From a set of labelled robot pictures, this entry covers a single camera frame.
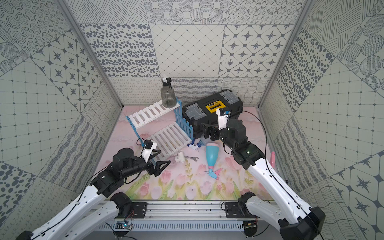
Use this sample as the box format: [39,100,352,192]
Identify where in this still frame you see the clear spray bottle blue nozzle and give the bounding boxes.
[188,136,210,150]

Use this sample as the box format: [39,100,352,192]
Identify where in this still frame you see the teal pink spray bottle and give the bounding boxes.
[206,143,222,180]

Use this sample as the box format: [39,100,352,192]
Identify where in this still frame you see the blue white slatted shelf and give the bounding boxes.
[126,100,194,162]

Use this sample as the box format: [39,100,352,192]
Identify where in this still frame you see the dark smoky spray bottle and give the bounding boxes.
[161,78,177,108]

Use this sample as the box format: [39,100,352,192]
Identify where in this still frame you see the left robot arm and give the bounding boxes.
[17,148,171,240]

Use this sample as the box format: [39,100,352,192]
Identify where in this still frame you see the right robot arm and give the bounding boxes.
[202,119,326,240]

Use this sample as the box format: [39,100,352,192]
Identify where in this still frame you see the white plastic pipe fitting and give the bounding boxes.
[175,152,186,163]

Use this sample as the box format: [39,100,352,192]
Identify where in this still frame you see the silver wrench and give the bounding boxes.
[185,156,199,162]

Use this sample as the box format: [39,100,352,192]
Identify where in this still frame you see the small circuit board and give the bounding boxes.
[116,222,133,231]

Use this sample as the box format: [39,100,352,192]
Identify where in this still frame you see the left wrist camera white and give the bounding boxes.
[141,140,158,163]

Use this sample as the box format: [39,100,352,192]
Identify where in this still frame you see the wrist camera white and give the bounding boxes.
[216,108,231,130]
[141,140,158,163]

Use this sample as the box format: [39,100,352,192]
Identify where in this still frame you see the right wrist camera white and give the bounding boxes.
[216,108,231,130]

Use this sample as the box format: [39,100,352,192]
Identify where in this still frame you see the black toolbox yellow handle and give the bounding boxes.
[182,90,243,139]

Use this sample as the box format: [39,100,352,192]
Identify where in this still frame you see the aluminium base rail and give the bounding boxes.
[97,200,268,232]

